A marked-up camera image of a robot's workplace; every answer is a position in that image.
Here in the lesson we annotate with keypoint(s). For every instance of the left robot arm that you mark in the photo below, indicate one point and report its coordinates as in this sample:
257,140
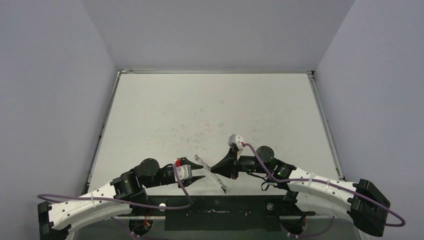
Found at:
56,229

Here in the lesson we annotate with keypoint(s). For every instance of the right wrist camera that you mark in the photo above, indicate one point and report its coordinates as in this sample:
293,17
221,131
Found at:
236,141

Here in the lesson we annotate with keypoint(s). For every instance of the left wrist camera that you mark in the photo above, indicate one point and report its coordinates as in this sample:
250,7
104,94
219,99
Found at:
183,170

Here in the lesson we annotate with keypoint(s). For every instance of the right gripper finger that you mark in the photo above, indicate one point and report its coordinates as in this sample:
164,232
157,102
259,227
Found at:
225,173
227,165

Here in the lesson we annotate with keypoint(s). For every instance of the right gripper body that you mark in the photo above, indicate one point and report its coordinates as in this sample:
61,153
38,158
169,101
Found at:
234,166

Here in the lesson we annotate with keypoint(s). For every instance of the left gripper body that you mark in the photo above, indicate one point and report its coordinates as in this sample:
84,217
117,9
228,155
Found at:
165,178

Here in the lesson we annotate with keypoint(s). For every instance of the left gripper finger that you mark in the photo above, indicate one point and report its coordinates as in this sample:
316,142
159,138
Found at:
193,166
187,182

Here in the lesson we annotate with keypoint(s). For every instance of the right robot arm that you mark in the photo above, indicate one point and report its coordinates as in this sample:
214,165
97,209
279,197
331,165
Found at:
373,224

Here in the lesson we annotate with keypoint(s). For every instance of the large metal key ring plate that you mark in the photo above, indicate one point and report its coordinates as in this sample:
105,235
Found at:
213,175

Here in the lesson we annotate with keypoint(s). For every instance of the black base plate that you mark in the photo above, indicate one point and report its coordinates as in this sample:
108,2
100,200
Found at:
221,213

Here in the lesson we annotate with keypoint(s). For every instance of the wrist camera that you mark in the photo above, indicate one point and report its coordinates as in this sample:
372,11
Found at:
183,170
236,141

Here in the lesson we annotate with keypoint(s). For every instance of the aluminium rail front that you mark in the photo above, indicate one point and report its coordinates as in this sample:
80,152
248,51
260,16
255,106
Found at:
351,208

